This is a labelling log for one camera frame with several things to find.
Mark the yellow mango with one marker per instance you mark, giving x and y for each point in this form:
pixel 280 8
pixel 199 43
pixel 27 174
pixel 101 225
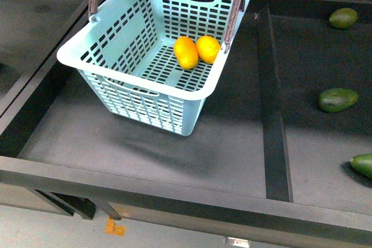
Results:
pixel 186 53

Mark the yellow lemon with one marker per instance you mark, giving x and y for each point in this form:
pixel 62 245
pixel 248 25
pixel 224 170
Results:
pixel 208 48

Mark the light blue plastic basket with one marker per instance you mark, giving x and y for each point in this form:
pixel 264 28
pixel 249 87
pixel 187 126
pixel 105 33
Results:
pixel 127 58

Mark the dark wooden display stand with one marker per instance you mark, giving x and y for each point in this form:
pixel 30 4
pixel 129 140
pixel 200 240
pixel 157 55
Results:
pixel 263 163

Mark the orange floor tape marker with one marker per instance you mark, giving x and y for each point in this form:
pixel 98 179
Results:
pixel 112 228

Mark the green avocado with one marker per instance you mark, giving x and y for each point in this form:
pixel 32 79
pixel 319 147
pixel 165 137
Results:
pixel 335 100
pixel 343 18
pixel 362 164

